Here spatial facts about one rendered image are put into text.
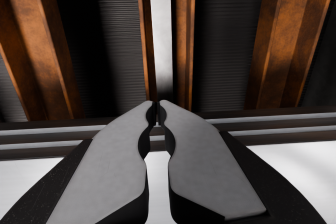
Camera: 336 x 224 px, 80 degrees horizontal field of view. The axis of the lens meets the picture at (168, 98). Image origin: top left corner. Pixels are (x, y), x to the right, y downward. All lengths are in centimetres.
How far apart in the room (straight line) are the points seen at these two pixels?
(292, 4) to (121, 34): 34
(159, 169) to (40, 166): 13
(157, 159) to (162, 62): 16
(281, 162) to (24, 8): 42
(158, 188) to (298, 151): 17
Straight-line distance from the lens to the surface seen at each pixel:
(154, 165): 24
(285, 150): 27
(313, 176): 33
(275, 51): 43
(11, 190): 31
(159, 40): 32
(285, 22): 42
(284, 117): 29
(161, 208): 30
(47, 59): 42
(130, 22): 49
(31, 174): 28
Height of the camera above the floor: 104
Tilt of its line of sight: 63 degrees down
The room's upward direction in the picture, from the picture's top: 172 degrees clockwise
